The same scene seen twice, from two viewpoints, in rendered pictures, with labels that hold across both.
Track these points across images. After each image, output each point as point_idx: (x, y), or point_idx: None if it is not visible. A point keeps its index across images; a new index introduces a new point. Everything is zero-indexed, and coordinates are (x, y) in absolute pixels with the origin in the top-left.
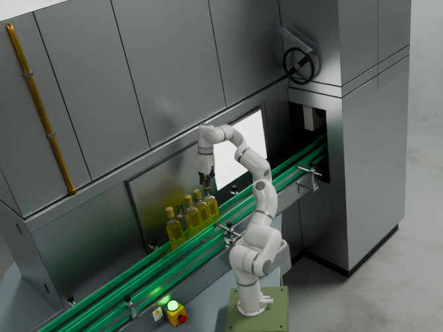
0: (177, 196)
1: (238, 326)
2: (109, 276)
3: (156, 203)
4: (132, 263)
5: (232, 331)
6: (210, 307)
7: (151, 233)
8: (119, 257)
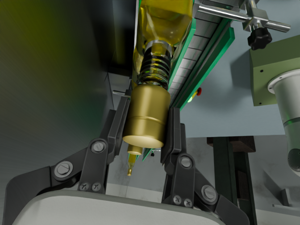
0: (70, 92)
1: (269, 101)
2: (111, 105)
3: (83, 133)
4: (110, 87)
5: (263, 105)
6: (218, 64)
7: (105, 96)
8: (106, 109)
